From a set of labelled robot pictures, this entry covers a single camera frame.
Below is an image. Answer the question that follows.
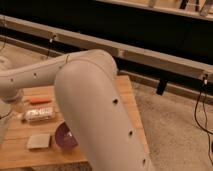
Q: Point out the wooden table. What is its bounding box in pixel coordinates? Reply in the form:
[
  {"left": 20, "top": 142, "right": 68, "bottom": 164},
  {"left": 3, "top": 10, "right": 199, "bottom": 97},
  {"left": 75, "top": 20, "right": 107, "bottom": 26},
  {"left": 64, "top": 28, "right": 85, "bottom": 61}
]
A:
[{"left": 0, "top": 76, "right": 149, "bottom": 169}]

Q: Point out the purple ceramic bowl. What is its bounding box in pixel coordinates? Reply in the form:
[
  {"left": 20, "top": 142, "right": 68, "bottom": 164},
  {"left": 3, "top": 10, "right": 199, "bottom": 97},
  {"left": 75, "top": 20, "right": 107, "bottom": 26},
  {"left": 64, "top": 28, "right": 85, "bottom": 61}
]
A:
[{"left": 55, "top": 122, "right": 78, "bottom": 150}]

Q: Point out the beige sponge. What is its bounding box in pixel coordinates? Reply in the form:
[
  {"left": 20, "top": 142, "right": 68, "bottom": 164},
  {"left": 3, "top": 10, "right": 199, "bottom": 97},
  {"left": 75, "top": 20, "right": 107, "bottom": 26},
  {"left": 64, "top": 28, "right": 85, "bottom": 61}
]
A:
[{"left": 27, "top": 134, "right": 51, "bottom": 149}]

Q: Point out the black cable right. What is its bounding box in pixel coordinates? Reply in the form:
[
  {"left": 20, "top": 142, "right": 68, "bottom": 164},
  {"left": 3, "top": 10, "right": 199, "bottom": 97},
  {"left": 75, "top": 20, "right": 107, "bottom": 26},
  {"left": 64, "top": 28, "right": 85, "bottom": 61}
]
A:
[{"left": 194, "top": 74, "right": 213, "bottom": 164}]

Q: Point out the clear plastic bottle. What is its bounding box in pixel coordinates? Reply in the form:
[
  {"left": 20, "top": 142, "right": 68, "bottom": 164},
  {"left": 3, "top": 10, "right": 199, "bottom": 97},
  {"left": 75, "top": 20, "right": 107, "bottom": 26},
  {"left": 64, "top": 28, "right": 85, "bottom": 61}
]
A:
[{"left": 17, "top": 107, "right": 55, "bottom": 122}]

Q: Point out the orange carrot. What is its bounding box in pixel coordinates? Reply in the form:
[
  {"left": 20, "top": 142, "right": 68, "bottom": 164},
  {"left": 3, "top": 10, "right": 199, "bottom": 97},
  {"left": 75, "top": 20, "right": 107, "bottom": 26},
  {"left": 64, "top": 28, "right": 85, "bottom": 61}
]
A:
[{"left": 23, "top": 97, "right": 52, "bottom": 105}]

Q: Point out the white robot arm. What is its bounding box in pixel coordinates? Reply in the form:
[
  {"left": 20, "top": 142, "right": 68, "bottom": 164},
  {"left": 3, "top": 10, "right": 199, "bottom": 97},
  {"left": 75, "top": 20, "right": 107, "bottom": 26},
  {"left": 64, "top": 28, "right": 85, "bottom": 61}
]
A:
[{"left": 0, "top": 49, "right": 155, "bottom": 171}]

